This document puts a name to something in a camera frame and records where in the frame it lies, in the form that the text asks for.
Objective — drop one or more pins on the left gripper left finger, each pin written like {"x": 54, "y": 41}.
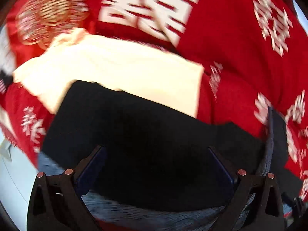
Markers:
{"x": 55, "y": 201}

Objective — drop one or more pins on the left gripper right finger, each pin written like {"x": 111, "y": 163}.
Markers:
{"x": 259, "y": 194}

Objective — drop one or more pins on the black pants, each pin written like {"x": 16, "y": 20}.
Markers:
{"x": 154, "y": 157}

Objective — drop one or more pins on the cream white cloth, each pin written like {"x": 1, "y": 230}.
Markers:
{"x": 119, "y": 65}

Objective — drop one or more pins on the red blanket white characters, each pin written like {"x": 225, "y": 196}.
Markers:
{"x": 254, "y": 54}

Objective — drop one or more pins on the red gold embroidered pillow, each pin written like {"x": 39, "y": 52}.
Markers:
{"x": 31, "y": 26}

